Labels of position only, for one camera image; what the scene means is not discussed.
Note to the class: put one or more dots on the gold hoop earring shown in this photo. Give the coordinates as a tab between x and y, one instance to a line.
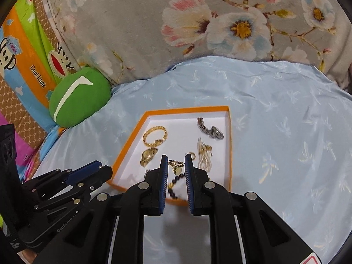
192	154

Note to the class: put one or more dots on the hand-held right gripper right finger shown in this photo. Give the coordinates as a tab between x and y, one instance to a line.
189	184

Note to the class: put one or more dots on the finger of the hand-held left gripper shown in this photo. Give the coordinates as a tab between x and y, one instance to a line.
66	202
82	172

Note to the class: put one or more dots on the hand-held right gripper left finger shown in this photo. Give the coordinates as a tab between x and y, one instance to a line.
164	184

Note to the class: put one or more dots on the silver wrist watch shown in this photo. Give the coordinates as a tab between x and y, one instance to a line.
213	132

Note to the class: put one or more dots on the light blue palm-print sheet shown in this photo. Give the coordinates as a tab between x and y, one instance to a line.
275	115

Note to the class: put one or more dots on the orange cardboard box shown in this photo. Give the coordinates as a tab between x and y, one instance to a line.
178	126

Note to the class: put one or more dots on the gold pearl charm earring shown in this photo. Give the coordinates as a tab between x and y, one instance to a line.
176	164

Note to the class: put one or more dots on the grey floral blanket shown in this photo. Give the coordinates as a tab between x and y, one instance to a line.
137	19

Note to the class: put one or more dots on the cartoon printed blanket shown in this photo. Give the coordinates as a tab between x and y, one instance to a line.
27	60

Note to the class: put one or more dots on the green round cushion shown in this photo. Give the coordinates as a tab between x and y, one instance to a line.
82	99

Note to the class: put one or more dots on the gold wrist watch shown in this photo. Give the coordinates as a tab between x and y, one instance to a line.
148	155

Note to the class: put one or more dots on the pearl hair clip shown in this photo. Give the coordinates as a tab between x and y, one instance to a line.
204	159

